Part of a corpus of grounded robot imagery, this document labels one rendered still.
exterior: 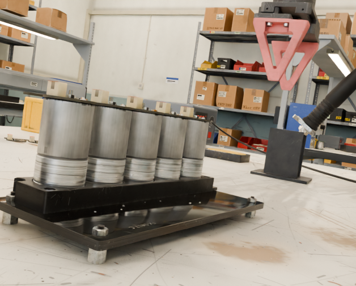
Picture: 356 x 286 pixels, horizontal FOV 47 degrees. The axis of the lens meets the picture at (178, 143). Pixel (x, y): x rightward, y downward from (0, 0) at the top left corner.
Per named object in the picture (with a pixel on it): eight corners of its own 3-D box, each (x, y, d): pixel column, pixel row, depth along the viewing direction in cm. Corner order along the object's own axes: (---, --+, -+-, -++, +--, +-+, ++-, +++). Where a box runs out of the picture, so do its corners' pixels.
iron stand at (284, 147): (283, 206, 54) (338, 154, 51) (236, 160, 56) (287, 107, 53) (289, 201, 59) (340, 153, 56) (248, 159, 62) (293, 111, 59)
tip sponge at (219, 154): (249, 162, 75) (250, 154, 74) (240, 163, 70) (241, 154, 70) (212, 155, 78) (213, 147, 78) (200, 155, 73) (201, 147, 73)
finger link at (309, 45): (256, 83, 58) (266, 17, 58) (266, 89, 65) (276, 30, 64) (305, 88, 55) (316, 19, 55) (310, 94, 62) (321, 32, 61)
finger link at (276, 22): (243, 75, 52) (255, 0, 51) (256, 83, 58) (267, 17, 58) (297, 80, 49) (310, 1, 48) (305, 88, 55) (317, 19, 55)
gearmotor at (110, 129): (129, 198, 23) (142, 107, 22) (97, 202, 21) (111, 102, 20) (98, 189, 24) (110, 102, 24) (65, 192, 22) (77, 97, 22)
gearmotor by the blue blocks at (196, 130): (205, 189, 30) (216, 119, 29) (187, 191, 28) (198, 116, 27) (178, 182, 31) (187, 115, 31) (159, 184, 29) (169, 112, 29)
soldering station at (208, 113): (213, 148, 101) (219, 109, 101) (187, 146, 92) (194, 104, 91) (164, 139, 110) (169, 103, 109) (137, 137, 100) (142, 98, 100)
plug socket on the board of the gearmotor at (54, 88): (70, 98, 19) (72, 84, 19) (55, 96, 18) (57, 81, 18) (59, 96, 20) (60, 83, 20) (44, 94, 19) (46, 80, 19)
